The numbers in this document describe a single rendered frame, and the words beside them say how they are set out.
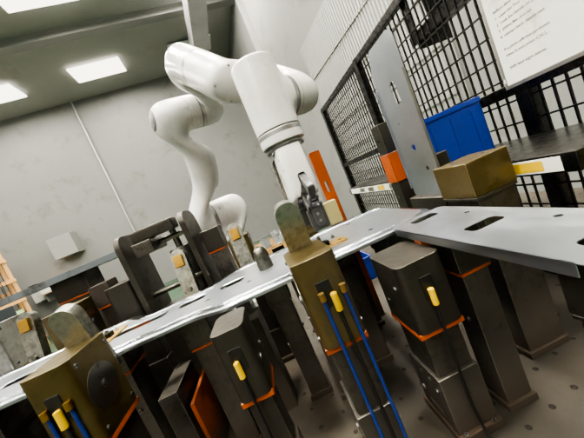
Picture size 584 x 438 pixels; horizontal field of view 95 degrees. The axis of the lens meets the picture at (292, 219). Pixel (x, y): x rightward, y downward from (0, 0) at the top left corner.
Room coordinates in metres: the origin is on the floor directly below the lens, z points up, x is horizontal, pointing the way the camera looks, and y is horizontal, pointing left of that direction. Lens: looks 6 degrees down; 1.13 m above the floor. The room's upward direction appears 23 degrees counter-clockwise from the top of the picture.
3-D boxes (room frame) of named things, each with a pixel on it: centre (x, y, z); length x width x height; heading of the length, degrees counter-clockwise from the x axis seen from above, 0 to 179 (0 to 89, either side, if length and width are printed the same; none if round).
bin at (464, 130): (0.79, -0.45, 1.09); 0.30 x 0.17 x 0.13; 176
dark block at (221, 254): (0.76, 0.22, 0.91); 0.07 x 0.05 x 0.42; 5
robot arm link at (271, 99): (0.52, -0.05, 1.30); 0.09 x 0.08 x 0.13; 122
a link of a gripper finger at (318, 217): (0.46, -0.05, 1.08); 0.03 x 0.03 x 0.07; 5
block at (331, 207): (0.70, -0.10, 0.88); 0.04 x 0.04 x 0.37; 5
